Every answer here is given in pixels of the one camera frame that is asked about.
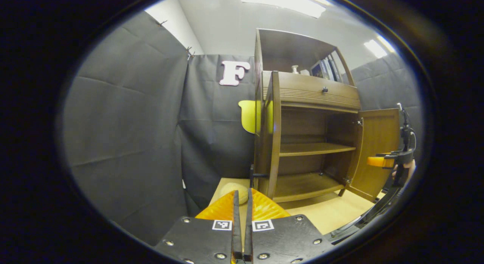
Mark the small white jar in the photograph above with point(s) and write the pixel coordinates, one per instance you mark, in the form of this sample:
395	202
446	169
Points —
304	72

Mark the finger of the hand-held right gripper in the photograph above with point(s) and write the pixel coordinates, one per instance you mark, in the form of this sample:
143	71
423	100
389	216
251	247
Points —
380	162

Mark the large ceiling light panel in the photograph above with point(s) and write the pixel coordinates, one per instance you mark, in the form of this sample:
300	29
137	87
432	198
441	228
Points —
283	1

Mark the small ceiling light panel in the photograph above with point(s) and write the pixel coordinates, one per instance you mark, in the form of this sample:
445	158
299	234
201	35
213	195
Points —
378	47

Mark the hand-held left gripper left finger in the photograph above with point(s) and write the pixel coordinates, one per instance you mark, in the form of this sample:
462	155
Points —
196	241

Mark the wooden cabinet shelf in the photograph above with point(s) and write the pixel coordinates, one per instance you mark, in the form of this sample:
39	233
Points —
314	149

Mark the wooden cabinet drawer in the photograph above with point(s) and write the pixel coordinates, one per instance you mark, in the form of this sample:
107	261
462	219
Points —
302	92

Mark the wooden shoe cabinet door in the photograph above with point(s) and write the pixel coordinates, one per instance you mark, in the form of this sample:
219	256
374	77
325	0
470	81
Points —
378	150
274	143

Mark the white pump bottle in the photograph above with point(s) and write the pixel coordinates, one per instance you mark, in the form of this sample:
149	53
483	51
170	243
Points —
295	70

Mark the metal door hinge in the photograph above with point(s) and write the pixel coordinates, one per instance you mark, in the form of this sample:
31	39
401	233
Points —
358	122
346	180

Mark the wooden double-door shoe cabinet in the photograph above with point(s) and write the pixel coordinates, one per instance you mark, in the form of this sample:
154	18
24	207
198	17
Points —
302	124

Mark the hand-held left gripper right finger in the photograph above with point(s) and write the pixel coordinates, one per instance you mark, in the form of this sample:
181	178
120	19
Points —
291	241

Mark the beige round object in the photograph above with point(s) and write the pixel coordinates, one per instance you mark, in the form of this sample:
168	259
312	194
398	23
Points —
231	189

